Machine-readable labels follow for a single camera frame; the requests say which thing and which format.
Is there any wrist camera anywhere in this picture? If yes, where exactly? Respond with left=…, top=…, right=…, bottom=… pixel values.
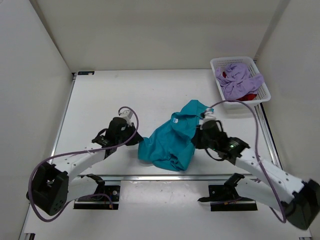
left=200, top=107, right=217, bottom=124
left=118, top=109, right=133, bottom=126

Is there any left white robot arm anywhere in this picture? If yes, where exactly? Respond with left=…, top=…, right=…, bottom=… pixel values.
left=26, top=116, right=143, bottom=216

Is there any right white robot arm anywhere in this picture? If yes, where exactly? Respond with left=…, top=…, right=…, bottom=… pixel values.
left=191, top=120, right=320, bottom=230

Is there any lilac t shirt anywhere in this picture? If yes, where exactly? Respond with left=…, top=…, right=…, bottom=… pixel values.
left=215, top=63, right=265, bottom=102

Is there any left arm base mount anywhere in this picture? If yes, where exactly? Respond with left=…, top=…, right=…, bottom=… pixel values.
left=73, top=174, right=121, bottom=211

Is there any white plastic basket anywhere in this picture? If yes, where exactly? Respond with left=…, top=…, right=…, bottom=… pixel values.
left=210, top=56, right=271, bottom=111

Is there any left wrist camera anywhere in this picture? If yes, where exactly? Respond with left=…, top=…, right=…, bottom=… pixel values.
left=118, top=109, right=133, bottom=126

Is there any dark label sticker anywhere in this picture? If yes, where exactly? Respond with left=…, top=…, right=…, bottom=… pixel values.
left=77, top=71, right=95, bottom=76

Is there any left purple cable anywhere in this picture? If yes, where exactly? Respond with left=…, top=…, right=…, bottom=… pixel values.
left=27, top=106, right=140, bottom=223

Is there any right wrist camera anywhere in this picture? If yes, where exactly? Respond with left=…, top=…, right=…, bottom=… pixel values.
left=200, top=107, right=217, bottom=124

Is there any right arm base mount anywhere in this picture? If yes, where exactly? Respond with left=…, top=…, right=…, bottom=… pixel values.
left=197, top=173, right=258, bottom=212

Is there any teal t shirt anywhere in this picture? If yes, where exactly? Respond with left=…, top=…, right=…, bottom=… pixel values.
left=138, top=99, right=208, bottom=172

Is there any red t shirt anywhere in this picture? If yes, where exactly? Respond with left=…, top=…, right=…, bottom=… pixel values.
left=218, top=71, right=260, bottom=101

